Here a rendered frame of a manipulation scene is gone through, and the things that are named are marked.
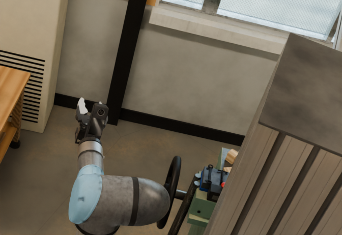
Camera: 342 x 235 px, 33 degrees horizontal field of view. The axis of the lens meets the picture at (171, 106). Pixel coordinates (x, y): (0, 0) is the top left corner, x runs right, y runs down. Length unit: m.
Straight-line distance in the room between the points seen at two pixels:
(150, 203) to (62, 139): 2.23
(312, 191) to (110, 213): 0.68
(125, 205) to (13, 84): 1.80
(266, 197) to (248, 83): 2.77
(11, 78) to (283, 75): 2.40
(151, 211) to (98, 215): 0.12
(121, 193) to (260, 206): 0.59
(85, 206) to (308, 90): 0.69
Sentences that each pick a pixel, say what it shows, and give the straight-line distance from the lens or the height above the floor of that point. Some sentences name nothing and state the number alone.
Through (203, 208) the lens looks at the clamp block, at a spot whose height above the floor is 0.91.
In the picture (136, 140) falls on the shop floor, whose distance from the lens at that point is 3.66.
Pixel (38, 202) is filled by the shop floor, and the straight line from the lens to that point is 3.22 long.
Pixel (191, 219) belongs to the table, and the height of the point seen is 0.87.
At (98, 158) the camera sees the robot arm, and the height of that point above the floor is 1.25.
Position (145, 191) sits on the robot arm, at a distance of 1.37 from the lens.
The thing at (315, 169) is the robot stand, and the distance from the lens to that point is 0.76.
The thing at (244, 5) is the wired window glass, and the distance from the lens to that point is 3.35.
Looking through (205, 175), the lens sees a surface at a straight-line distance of 2.13.
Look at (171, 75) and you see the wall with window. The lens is 3.53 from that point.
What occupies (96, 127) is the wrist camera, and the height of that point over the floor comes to 1.26.
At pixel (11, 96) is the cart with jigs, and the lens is 3.00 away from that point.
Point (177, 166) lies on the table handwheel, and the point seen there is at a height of 0.95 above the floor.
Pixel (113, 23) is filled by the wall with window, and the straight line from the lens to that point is 3.38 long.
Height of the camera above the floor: 2.46
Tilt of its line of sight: 38 degrees down
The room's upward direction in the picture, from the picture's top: 17 degrees clockwise
